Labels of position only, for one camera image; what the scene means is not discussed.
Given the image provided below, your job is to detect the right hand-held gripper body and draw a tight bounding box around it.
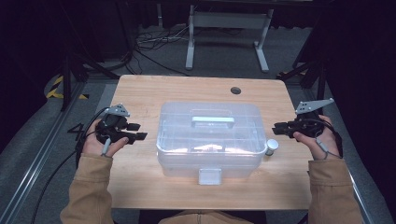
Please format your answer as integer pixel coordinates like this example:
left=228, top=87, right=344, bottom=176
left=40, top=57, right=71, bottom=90
left=288, top=98, right=335, bottom=139

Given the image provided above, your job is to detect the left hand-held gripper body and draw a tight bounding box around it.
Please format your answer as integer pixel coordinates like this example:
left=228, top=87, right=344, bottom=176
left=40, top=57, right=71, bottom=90
left=95, top=104, right=133, bottom=145

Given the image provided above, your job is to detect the small white-capped bottle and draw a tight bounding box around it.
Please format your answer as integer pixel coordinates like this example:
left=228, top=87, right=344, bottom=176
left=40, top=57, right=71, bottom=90
left=264, top=138, right=280, bottom=157

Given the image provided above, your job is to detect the clear plastic storage box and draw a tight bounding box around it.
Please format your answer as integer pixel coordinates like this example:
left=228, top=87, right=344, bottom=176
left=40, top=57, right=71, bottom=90
left=155, top=101, right=268, bottom=187

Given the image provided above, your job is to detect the person's right hand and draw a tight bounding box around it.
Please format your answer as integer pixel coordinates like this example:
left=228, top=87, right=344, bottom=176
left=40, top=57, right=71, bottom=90
left=292, top=114, right=343, bottom=161

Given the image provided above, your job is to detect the person's left hand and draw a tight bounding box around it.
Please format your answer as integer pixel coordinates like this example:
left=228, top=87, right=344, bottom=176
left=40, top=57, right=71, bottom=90
left=81, top=119, right=130, bottom=158

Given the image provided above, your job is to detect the black metal stand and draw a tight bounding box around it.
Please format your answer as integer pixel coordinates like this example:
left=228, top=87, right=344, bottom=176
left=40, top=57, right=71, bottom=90
left=60, top=52, right=121, bottom=112
left=276, top=57, right=329, bottom=102

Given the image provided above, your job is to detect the yellow and black floor tape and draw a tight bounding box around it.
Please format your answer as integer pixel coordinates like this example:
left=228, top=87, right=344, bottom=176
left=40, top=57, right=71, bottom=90
left=45, top=75, right=91, bottom=101

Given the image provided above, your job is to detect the person's tan-clothed torso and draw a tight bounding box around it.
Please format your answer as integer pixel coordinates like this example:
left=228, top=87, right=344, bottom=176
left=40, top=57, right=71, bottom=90
left=158, top=209, right=254, bottom=224

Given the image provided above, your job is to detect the right hand-held gripper black cable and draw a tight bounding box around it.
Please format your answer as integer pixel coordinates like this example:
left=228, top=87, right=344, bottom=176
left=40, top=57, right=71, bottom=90
left=306, top=117, right=344, bottom=159

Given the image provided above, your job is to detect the hand-held gripper black cable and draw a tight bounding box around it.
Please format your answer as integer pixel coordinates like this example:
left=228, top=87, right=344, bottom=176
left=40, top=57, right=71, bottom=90
left=306, top=117, right=344, bottom=159
left=30, top=106, right=110, bottom=224

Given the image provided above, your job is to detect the left hand-held gripper black cable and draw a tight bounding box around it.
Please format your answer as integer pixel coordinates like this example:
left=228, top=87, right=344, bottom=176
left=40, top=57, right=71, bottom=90
left=30, top=106, right=110, bottom=224

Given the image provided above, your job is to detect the bundle of floor cables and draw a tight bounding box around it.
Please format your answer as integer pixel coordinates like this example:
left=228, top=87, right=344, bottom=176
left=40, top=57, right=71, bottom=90
left=124, top=25, right=191, bottom=77

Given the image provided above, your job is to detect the white metal desk frame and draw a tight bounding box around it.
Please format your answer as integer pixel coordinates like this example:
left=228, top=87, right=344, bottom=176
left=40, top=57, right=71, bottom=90
left=185, top=4, right=276, bottom=74

